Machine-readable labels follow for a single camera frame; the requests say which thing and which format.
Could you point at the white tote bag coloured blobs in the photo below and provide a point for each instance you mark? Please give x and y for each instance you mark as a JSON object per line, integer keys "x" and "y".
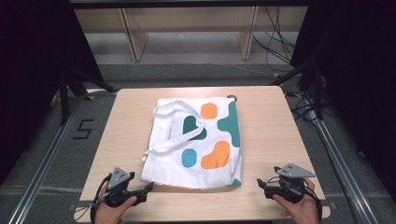
{"x": 174, "y": 168}

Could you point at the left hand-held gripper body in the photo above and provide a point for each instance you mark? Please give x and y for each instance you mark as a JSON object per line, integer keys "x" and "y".
{"x": 120, "y": 179}

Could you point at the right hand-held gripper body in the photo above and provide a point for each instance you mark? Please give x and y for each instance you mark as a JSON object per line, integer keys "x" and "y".
{"x": 292, "y": 186}

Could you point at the black curtain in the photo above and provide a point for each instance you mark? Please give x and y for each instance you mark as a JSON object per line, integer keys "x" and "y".
{"x": 34, "y": 77}
{"x": 361, "y": 77}

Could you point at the aluminium floor rail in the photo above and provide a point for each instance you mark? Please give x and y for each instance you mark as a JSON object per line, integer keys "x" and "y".
{"x": 342, "y": 161}
{"x": 46, "y": 155}

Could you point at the person's right hand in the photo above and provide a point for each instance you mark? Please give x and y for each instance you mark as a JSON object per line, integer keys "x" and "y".
{"x": 303, "y": 211}

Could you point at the person's left hand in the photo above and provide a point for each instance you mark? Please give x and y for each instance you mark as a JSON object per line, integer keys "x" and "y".
{"x": 109, "y": 214}

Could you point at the black metal stand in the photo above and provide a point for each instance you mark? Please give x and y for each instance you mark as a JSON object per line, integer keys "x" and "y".
{"x": 63, "y": 93}
{"x": 317, "y": 90}

